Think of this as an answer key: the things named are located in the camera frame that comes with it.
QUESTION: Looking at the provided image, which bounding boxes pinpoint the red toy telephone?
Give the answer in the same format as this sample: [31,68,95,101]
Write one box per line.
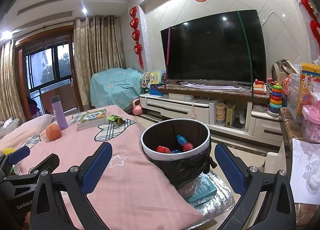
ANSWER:
[253,79,267,95]

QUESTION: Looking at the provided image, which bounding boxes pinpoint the green snack wrapper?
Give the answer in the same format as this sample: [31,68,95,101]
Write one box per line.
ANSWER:
[107,114,125,124]

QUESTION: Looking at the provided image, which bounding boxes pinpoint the pink kettlebell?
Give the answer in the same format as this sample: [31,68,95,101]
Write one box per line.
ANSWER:
[132,99,143,115]

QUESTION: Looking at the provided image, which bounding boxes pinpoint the pink plastic container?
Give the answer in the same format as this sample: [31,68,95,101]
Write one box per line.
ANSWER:
[301,105,320,143]

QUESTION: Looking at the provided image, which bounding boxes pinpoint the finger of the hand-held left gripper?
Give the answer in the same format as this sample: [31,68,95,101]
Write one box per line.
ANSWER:
[5,153,60,179]
[0,146,30,177]

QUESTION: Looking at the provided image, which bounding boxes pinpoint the teal cloth covered furniture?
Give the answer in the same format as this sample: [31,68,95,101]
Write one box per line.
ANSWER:
[90,67,144,113]

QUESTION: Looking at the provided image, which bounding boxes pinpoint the yellow orange toy box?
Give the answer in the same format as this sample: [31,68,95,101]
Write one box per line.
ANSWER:
[299,63,320,118]

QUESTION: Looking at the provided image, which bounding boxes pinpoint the marble top side cabinet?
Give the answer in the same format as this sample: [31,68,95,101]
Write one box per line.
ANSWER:
[279,107,320,228]

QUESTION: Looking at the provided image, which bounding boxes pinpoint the large black television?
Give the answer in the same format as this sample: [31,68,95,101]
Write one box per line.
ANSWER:
[160,9,267,88]

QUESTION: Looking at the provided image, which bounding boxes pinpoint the colourful toy basket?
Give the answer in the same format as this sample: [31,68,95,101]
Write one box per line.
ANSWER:
[142,70,167,95]

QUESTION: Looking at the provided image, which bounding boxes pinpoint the white paper sheet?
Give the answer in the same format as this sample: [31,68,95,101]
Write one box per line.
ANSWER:
[291,138,320,204]

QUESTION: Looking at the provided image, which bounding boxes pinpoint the purple water bottle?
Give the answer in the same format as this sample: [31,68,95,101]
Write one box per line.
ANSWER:
[50,95,69,130]

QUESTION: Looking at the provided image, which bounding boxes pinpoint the rainbow stacking ring toy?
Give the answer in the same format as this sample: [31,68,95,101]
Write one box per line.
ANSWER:
[267,83,283,117]

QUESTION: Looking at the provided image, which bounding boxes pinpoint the teal book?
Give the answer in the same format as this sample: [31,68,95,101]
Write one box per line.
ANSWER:
[186,175,217,204]

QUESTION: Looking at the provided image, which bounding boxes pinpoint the wooden framed balcony door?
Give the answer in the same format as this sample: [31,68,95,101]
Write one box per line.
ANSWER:
[15,26,84,115]

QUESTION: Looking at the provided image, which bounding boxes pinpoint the white cloth under television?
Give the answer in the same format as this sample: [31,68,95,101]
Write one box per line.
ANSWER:
[180,82,250,91]

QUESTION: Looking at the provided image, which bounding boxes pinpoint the green picture book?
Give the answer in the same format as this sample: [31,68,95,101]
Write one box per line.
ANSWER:
[77,108,107,130]

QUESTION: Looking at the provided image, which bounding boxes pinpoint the yellow stacked containers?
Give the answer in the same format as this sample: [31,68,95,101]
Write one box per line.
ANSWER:
[215,102,225,125]

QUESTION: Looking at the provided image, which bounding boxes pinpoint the white television cabinet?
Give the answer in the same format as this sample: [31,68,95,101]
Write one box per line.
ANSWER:
[139,84,283,147]

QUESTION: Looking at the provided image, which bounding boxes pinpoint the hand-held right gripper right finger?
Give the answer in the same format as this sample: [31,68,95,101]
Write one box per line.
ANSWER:
[214,143,297,230]

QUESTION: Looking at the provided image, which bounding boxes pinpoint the white bin with black bag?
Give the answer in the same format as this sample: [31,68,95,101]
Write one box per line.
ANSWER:
[141,119,212,188]

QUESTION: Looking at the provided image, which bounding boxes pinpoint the wooden lattice holder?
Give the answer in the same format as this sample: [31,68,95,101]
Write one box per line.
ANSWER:
[224,104,236,127]

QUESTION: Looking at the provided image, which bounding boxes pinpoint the pink sofa cushion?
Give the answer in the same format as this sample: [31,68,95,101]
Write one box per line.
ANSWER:
[0,114,54,150]

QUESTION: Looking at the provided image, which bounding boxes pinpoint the clear plastic drawer organizer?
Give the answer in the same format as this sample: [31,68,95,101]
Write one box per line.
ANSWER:
[287,70,303,123]

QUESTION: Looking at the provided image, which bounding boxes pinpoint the red hanging knot decoration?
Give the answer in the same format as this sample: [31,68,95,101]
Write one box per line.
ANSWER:
[289,0,320,45]
[129,7,144,69]

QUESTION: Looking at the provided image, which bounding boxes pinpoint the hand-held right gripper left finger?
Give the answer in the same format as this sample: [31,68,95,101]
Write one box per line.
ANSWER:
[30,142,113,230]

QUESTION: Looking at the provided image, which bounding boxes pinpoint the orange red apple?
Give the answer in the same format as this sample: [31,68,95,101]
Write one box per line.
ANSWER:
[46,123,62,141]

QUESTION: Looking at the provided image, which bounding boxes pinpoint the beige bag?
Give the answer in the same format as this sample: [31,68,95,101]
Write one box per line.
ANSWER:
[272,59,299,88]

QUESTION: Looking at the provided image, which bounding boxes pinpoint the silver foil mat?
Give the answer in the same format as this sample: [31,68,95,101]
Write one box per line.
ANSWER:
[185,167,235,220]

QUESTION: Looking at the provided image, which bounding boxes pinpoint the beige patterned curtain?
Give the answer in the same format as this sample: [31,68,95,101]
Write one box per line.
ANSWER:
[0,39,25,123]
[73,15,125,107]

